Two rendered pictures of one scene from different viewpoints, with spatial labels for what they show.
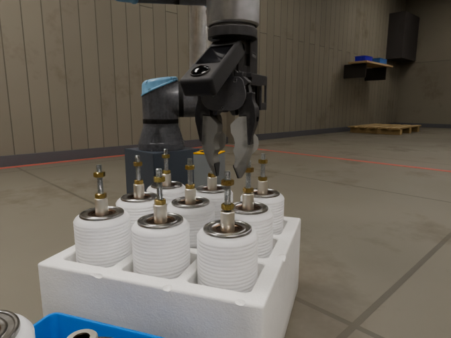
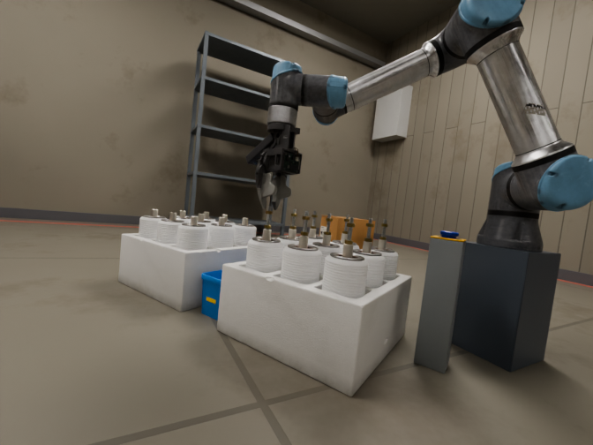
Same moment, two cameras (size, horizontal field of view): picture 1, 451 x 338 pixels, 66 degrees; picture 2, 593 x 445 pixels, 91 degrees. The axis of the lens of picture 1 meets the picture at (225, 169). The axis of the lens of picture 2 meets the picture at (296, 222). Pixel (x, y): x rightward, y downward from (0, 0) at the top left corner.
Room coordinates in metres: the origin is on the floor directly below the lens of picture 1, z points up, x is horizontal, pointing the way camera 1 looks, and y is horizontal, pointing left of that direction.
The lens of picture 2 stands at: (0.78, -0.73, 0.36)
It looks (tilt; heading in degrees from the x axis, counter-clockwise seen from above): 4 degrees down; 105
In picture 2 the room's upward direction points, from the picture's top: 6 degrees clockwise
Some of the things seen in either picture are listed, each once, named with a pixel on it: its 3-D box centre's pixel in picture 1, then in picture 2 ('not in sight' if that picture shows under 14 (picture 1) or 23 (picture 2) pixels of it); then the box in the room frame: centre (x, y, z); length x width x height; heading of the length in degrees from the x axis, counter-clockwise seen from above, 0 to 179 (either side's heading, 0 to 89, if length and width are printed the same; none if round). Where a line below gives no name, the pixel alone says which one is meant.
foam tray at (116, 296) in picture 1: (192, 277); (319, 301); (0.66, 0.07, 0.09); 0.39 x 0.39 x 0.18; 71
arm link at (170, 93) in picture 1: (162, 98); (518, 187); (1.15, 0.21, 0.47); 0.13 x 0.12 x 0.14; 98
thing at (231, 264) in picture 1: (227, 283); (262, 274); (0.51, 0.00, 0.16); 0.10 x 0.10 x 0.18
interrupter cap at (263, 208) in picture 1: (247, 208); (303, 247); (0.62, -0.04, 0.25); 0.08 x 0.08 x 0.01
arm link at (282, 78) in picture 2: not in sight; (287, 88); (0.53, -0.01, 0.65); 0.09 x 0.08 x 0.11; 8
